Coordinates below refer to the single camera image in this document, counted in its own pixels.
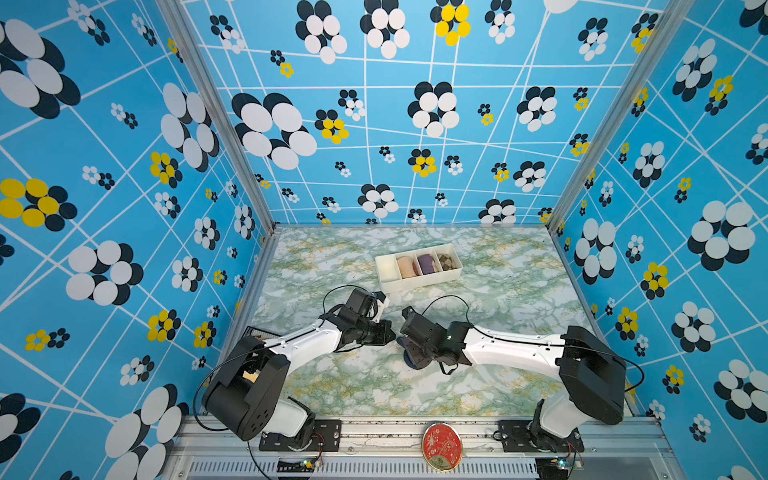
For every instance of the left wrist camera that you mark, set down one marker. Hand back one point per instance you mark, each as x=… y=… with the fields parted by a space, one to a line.
x=381 y=303

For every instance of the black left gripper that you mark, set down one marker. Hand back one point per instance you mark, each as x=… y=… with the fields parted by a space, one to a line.
x=384 y=327

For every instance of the brown patterned rolled sock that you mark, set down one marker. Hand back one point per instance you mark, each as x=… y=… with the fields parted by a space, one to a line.
x=447 y=262

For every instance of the green circuit board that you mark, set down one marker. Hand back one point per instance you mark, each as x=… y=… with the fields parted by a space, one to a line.
x=299 y=466
x=552 y=468

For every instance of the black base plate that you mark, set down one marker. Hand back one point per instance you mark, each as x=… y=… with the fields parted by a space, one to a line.
x=324 y=436
x=522 y=436

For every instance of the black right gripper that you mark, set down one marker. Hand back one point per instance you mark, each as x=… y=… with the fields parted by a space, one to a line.
x=418 y=362

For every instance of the right green circuit board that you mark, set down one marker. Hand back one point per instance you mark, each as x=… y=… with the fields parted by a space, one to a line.
x=552 y=468

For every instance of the red round badge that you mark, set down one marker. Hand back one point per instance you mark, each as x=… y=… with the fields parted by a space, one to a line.
x=442 y=447

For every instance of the small picture card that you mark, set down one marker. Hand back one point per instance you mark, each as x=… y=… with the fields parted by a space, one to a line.
x=255 y=332

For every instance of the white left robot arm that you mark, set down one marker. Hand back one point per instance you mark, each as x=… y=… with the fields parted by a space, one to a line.
x=244 y=391

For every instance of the left green circuit board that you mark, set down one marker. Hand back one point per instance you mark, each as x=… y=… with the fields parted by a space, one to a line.
x=299 y=466

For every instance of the purple rolled sock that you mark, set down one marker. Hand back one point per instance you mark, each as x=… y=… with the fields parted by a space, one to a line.
x=427 y=264

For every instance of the aluminium front rail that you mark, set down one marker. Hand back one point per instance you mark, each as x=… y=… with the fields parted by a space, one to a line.
x=390 y=448

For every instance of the purple striped sock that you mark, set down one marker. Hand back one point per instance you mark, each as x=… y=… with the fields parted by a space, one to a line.
x=413 y=353

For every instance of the white divided organizer tray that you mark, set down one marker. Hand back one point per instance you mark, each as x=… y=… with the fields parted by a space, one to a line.
x=389 y=275

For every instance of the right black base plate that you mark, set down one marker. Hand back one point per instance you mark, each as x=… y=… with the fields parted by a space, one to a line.
x=522 y=436

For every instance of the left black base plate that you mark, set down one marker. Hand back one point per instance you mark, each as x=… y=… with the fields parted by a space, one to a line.
x=324 y=436

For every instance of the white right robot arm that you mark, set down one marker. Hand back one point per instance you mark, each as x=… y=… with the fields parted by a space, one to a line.
x=592 y=375

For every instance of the pink rolled sock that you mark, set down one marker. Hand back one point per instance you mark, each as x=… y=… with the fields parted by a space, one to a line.
x=408 y=267

